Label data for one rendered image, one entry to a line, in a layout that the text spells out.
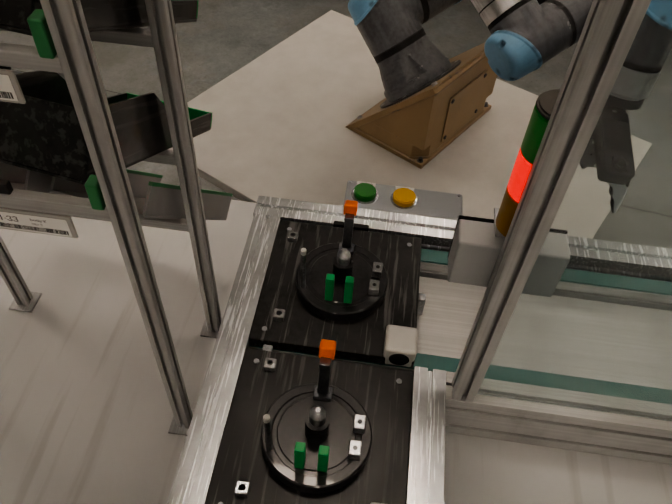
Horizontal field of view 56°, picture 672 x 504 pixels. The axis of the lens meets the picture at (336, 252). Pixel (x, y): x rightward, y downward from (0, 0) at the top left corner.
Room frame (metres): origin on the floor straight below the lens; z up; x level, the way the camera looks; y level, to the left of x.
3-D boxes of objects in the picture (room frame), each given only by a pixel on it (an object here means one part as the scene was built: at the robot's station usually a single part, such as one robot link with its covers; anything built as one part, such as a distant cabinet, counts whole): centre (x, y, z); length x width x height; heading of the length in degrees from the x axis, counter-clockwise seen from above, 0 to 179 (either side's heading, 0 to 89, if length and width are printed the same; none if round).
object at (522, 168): (0.47, -0.19, 1.33); 0.05 x 0.05 x 0.05
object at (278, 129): (1.11, -0.13, 0.84); 0.90 x 0.70 x 0.03; 57
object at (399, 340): (0.50, -0.10, 0.97); 0.05 x 0.05 x 0.04; 85
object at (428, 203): (0.81, -0.11, 0.93); 0.21 x 0.07 x 0.06; 85
